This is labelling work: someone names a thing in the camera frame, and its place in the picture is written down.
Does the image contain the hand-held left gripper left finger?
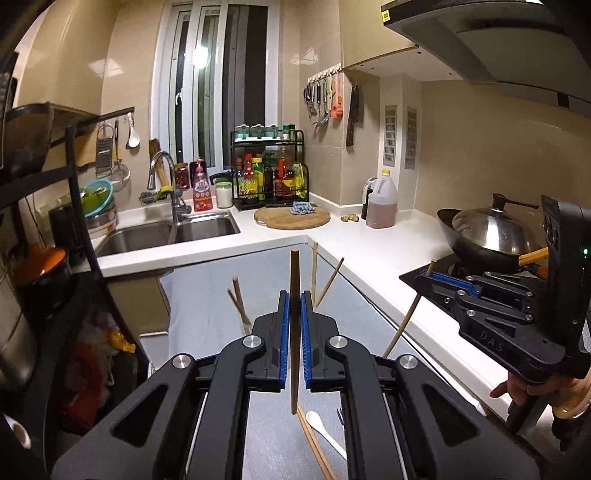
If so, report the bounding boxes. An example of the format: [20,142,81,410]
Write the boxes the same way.
[51,288,293,480]

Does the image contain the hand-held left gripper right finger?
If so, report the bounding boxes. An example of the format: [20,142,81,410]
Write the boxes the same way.
[300,290,542,480]

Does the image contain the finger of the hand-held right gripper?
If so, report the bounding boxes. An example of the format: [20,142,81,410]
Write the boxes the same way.
[431,271,549,302]
[413,273,537,325]

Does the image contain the row of wooden chopsticks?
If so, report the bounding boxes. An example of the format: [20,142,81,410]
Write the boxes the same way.
[295,405,339,480]

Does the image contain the person's right forearm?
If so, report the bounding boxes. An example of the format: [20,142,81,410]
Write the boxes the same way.
[551,376,591,454]

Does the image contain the person's right hand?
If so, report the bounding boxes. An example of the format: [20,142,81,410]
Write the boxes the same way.
[490,373,579,419]

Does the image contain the steel wok lid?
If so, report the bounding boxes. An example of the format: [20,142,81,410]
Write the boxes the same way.
[451,192,542,258]

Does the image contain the grey speckled table mat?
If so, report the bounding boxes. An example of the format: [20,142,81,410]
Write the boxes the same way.
[158,244,463,480]

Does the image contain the round wooden cutting board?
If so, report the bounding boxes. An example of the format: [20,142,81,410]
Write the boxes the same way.
[253,205,332,231]

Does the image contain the plastic oil jug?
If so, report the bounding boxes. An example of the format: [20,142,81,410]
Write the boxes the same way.
[364,169,399,230]

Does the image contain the white jar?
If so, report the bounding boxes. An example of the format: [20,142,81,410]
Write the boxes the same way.
[214,180,233,210]

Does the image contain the row of sauce bottles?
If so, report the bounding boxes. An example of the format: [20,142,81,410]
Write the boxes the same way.
[233,145,310,205]

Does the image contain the red detergent bottle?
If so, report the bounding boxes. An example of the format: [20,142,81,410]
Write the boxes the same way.
[189,158,214,212]

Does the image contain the yellow plastic bag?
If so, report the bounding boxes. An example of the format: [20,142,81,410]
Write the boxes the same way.
[108,325,138,354]

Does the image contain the black spice rack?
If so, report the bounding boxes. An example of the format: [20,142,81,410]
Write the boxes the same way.
[229,128,310,212]

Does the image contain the chrome faucet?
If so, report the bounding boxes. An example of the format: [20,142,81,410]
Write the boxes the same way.
[146,150,193,225]

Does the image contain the stainless steel sink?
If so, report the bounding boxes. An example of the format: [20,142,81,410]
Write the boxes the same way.
[94,209,242,258]

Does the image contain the cleaver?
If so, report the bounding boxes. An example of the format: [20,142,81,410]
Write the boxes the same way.
[345,83,361,148]

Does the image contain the row of spice jars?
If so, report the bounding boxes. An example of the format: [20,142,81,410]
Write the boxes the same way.
[233,123,297,142]

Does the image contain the red plastic bags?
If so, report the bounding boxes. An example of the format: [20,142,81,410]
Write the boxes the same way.
[68,322,117,435]

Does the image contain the wooden spatula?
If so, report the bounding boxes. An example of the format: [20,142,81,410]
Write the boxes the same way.
[149,138,172,191]

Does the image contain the steel basin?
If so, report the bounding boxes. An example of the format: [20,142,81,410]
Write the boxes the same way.
[85,205,116,230]

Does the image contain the metal mesh strainer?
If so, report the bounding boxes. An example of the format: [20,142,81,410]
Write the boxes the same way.
[110,120,131,193]

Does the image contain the set of hanging kitchen tools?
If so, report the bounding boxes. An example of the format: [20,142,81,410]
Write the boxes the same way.
[302,74,345,126]

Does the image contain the green colander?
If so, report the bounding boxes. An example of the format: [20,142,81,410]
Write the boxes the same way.
[79,178,114,216]

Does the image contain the black kettle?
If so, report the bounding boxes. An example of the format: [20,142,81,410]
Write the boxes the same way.
[48,205,85,267]

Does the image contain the white ladle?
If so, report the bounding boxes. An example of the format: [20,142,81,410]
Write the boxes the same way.
[125,113,141,149]

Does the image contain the black metal shelf rack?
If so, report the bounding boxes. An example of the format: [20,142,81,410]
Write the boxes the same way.
[0,104,139,480]

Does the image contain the black pot with orange lid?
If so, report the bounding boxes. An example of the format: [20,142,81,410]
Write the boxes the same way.
[10,246,73,315]

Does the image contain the range hood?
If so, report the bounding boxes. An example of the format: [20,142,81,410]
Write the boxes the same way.
[380,0,591,110]

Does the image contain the metal grater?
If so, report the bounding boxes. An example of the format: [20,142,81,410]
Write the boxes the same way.
[95,124,115,179]

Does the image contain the window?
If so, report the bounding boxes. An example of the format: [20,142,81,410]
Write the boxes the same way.
[154,0,283,170]

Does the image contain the stainless steel stacked pot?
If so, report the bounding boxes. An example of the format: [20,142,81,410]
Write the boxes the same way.
[0,295,38,393]

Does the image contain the white cup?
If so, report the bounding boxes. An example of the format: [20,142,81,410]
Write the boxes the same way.
[1,414,33,452]

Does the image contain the brown bowl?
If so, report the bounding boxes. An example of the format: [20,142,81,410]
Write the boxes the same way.
[1,102,55,170]

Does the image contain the black appliance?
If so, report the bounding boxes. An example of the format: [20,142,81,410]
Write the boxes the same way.
[0,50,20,172]

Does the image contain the black wok with wooden handle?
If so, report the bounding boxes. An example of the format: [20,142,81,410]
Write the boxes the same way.
[436,208,551,274]

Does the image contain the white spoon with striped handle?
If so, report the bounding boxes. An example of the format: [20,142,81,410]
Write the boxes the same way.
[305,410,347,461]

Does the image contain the white plastic frame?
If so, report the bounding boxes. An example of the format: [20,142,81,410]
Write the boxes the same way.
[138,329,172,371]

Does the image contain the white wall vent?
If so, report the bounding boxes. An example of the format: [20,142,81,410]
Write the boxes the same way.
[383,104,398,168]
[404,106,419,171]

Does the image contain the white hook rail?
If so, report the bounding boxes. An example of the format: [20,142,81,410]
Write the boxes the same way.
[306,62,343,85]

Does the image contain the wall cabinet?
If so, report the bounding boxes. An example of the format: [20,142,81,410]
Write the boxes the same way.
[341,0,419,73]

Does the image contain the black hook rail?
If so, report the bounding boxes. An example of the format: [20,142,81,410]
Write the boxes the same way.
[94,106,136,122]

